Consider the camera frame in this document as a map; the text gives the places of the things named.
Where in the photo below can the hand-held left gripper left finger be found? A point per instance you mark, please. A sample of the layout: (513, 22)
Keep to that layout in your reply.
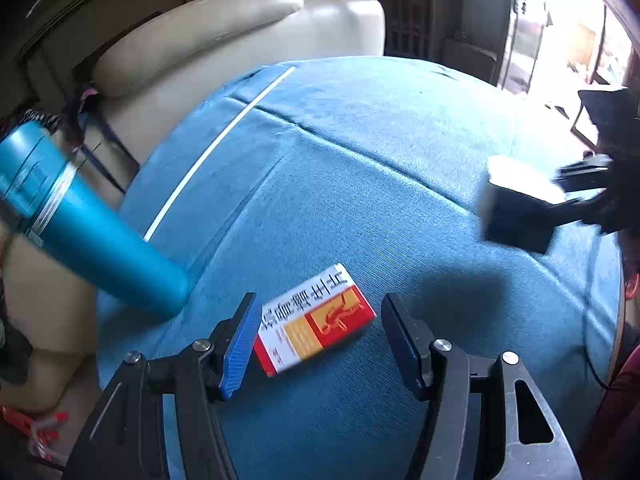
(240, 355)

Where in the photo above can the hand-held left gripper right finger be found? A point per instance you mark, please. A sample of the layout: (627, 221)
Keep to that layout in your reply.
(405, 355)

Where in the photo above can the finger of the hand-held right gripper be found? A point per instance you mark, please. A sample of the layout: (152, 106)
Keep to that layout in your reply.
(582, 175)
(575, 210)

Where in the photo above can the black box with white label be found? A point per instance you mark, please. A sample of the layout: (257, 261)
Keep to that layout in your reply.
(515, 215)

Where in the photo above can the red yellow white medicine box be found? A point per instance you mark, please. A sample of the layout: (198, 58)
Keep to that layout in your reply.
(320, 320)

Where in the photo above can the teal bottle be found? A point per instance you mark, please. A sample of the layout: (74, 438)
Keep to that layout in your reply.
(100, 240)

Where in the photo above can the blue table cloth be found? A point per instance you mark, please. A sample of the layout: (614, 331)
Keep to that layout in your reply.
(375, 160)

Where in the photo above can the red plastic clip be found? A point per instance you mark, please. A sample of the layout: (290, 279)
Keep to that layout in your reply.
(50, 420)

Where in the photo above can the person's dark red clothing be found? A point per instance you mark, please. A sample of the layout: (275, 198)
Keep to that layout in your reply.
(625, 410)

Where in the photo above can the dark cloth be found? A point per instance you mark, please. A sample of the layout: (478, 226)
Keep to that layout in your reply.
(15, 355)

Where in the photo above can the dark wooden slatted crib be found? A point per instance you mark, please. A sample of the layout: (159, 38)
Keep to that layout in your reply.
(410, 15)

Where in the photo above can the black white patterned cloth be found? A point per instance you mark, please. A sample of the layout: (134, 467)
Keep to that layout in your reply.
(45, 120)

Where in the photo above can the beige leather sofa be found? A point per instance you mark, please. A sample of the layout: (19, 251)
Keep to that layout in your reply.
(225, 25)

